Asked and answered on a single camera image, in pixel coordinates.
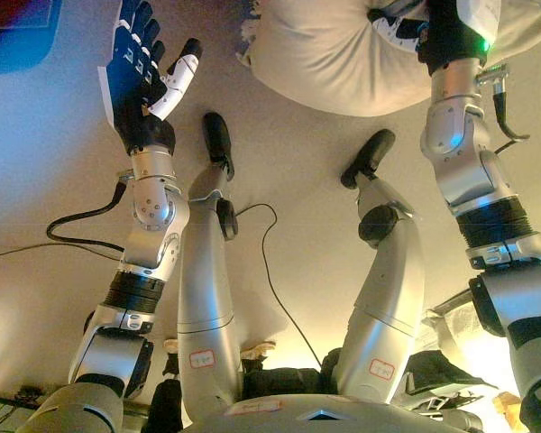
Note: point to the cream fringed pillow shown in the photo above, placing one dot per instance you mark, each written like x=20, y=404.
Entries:
x=324, y=58

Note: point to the silver right robot leg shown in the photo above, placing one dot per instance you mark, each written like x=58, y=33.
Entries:
x=387, y=288

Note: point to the black robot foot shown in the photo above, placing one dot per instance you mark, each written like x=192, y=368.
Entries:
x=369, y=155
x=217, y=135

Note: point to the black right robot foot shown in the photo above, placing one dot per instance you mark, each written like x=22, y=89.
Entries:
x=369, y=155

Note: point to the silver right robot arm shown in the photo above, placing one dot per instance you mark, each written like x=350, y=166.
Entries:
x=460, y=171

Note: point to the grey robot torso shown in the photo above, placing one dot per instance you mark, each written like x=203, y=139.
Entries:
x=324, y=415

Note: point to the black left robot foot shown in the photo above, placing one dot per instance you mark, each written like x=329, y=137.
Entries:
x=217, y=135

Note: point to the white crumpled cloth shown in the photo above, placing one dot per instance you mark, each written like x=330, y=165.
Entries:
x=451, y=325

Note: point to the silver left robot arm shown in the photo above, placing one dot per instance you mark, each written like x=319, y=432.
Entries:
x=155, y=212

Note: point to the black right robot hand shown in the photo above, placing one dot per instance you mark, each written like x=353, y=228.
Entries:
x=451, y=40

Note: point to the silver left robot leg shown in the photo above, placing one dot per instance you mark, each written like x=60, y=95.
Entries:
x=205, y=279

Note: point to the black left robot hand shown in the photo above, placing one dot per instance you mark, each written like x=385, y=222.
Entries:
x=135, y=99

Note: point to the silver robot leg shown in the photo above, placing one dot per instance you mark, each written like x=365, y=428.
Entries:
x=387, y=288
x=205, y=279

